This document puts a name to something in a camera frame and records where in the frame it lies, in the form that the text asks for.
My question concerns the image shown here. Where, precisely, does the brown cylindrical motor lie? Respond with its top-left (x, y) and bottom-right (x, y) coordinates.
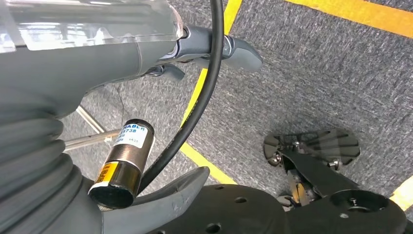
top-left (87, 118), bottom-right (156, 209)

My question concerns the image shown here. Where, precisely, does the yellow floor tape square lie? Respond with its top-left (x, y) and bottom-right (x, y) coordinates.
top-left (179, 0), bottom-right (413, 211)

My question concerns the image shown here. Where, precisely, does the black robot foot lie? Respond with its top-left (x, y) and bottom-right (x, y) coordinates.
top-left (263, 127), bottom-right (361, 169)

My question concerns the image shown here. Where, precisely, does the thick black cable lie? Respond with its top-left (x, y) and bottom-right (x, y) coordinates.
top-left (137, 0), bottom-right (225, 195)

